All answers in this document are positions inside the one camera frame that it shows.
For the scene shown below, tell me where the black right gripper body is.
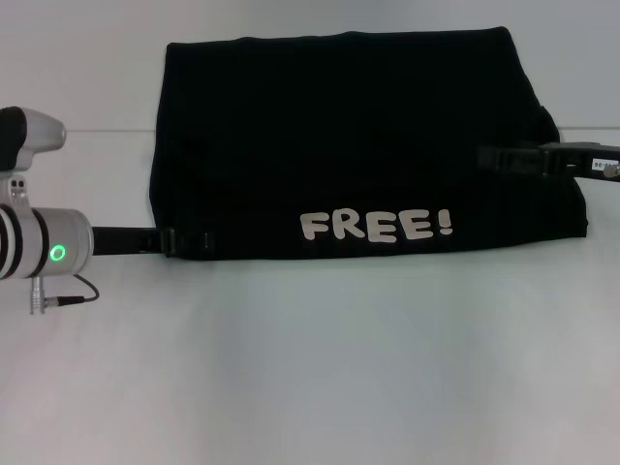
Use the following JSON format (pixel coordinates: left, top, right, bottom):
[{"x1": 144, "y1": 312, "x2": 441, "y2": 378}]
[{"x1": 541, "y1": 139, "x2": 620, "y2": 185}]

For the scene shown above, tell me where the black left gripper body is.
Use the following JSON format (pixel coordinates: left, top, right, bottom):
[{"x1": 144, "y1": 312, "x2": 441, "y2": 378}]
[{"x1": 90, "y1": 225, "x2": 168, "y2": 258}]

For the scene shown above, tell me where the black t-shirt with FREE print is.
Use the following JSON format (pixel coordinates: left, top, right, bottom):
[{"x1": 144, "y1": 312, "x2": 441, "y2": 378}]
[{"x1": 147, "y1": 27, "x2": 590, "y2": 261}]

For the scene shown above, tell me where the left arm cable with plugs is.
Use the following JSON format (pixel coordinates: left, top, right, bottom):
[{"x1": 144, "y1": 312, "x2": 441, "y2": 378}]
[{"x1": 28, "y1": 272, "x2": 101, "y2": 317}]

